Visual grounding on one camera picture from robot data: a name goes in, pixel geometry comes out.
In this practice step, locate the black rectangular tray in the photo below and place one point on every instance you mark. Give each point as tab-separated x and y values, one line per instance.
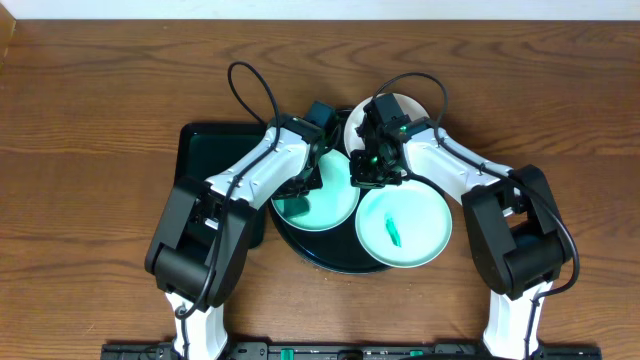
207	149

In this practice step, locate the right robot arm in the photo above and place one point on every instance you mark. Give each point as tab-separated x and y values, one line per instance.
521	247

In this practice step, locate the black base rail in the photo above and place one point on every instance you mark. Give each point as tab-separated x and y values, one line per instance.
263	351

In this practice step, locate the round black tray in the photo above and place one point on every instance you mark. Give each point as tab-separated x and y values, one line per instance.
337	249

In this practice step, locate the green scrubbing sponge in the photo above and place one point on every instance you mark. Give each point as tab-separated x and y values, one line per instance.
292	207

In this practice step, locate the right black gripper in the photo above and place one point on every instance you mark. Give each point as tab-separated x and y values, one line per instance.
359	178

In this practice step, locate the mint green plate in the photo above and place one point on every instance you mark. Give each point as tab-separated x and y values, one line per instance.
404	226
334	202

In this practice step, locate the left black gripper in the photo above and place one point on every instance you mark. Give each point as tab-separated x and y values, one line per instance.
298	185

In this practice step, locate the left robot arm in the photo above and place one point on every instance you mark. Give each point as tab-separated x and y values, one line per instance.
197	286

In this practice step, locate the white plate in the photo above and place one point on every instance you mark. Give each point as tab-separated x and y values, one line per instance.
352	141

